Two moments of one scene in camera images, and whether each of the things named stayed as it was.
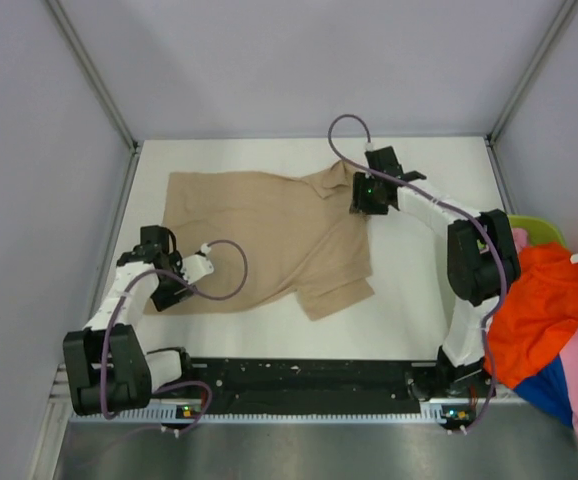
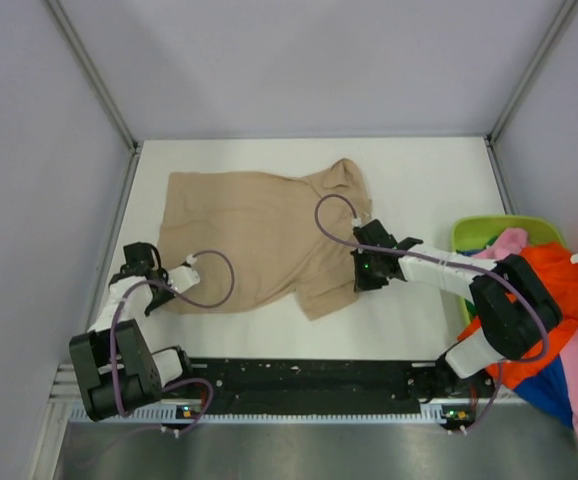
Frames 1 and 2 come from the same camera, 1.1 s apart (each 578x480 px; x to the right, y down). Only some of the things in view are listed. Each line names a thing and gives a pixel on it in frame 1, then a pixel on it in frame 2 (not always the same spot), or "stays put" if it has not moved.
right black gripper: x=361 y=181 -> x=361 y=282
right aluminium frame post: x=556 y=28 stays put
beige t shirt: x=308 y=251 stays put
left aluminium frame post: x=89 y=67 stays put
